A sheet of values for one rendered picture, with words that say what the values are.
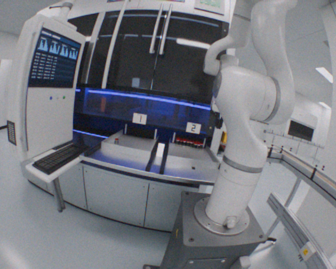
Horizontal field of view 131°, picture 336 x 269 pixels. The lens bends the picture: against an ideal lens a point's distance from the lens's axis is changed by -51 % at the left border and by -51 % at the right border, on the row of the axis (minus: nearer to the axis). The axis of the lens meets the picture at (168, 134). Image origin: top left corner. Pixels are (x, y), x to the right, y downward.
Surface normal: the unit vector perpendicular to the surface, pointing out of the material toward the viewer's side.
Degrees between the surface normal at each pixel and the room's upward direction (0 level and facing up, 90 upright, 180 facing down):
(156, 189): 90
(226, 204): 90
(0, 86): 90
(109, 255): 0
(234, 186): 90
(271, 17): 99
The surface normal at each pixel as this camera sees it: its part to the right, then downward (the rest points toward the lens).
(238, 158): -0.68, 0.04
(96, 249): 0.17, -0.96
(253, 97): -0.03, 0.33
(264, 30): -0.72, 0.29
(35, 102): 0.98, 0.18
